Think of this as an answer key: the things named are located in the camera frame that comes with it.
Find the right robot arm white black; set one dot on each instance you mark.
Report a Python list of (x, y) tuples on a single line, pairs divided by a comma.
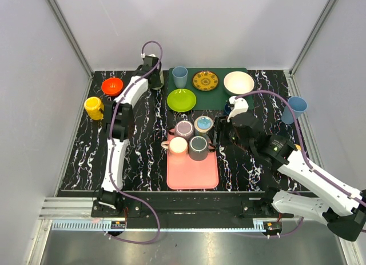
[(338, 206)]

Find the grey mug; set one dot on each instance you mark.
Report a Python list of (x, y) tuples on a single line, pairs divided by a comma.
[(199, 148)]

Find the pink tray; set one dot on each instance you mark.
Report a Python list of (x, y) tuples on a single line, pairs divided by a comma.
[(183, 173)]

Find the yellow patterned plate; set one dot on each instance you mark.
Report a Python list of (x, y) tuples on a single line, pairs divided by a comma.
[(205, 80)]

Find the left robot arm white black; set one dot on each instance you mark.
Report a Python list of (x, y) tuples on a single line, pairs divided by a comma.
[(119, 125)]

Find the front aluminium rail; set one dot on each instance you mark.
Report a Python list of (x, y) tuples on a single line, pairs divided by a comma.
[(171, 225)]

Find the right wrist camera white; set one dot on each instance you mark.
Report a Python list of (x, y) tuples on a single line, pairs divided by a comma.
[(240, 106)]

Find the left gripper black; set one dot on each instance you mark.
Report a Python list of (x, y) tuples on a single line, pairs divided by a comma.
[(155, 80)]

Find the red bowl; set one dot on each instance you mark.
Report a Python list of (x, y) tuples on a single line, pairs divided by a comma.
[(112, 86)]

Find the purple mug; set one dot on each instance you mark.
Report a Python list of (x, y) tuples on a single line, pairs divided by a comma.
[(184, 129)]

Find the light green mug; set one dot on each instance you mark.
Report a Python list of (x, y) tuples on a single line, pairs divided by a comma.
[(159, 81)]

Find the right aluminium frame post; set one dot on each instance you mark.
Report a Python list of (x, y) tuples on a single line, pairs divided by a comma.
[(326, 11)]

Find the pink mug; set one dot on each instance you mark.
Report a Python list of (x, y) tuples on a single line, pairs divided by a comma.
[(177, 146)]

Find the blue cup at right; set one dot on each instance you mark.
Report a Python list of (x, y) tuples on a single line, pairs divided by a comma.
[(298, 105)]

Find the light blue mug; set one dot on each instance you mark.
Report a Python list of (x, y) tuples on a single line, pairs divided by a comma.
[(202, 125)]

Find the yellow mug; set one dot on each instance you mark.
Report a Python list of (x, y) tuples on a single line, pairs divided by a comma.
[(94, 108)]

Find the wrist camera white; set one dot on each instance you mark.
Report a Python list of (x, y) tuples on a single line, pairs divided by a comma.
[(240, 106), (143, 55)]

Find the dark green mat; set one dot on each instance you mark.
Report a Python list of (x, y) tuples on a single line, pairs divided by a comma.
[(206, 100)]

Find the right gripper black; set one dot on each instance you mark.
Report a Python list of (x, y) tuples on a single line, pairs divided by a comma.
[(219, 124)]

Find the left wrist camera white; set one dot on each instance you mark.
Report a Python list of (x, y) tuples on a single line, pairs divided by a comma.
[(143, 55)]

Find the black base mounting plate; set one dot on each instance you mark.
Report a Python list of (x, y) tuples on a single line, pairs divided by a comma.
[(242, 204)]

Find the lime green plate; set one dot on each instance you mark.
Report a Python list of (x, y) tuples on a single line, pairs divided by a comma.
[(181, 100)]

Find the blue cup on mat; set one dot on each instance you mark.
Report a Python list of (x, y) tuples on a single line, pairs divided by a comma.
[(180, 75)]

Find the navy blue mug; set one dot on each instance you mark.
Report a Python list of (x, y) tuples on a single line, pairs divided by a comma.
[(227, 109)]

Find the white bowl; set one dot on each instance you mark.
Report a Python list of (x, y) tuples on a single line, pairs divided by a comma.
[(238, 82)]

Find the left aluminium frame post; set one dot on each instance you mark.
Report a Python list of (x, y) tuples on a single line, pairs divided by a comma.
[(56, 10)]

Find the aluminium frame post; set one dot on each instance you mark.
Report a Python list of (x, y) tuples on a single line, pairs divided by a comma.
[(326, 11), (56, 10)]

